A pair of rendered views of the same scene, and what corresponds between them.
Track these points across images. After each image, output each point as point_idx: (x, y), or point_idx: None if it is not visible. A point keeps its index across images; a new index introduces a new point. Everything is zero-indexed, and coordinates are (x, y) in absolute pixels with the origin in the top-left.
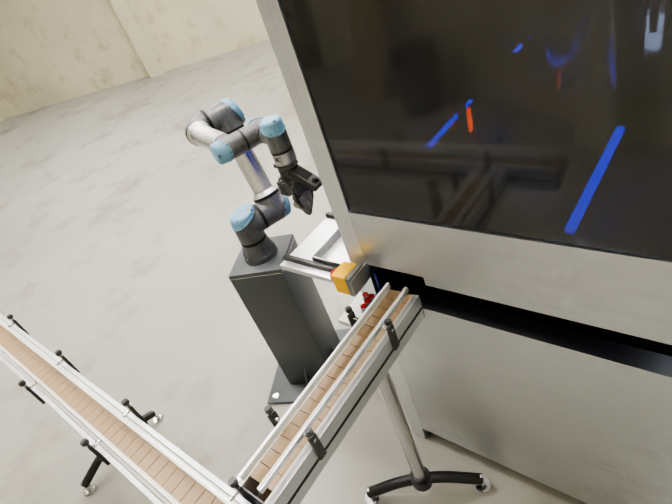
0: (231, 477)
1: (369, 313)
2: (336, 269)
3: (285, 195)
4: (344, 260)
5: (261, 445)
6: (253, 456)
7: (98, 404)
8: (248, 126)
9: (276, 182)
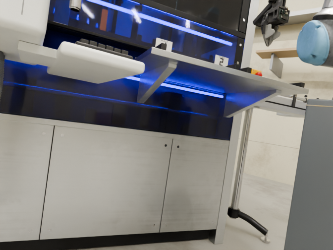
0: (306, 95)
1: None
2: (257, 70)
3: (284, 23)
4: None
5: (298, 96)
6: (301, 97)
7: None
8: None
9: (289, 10)
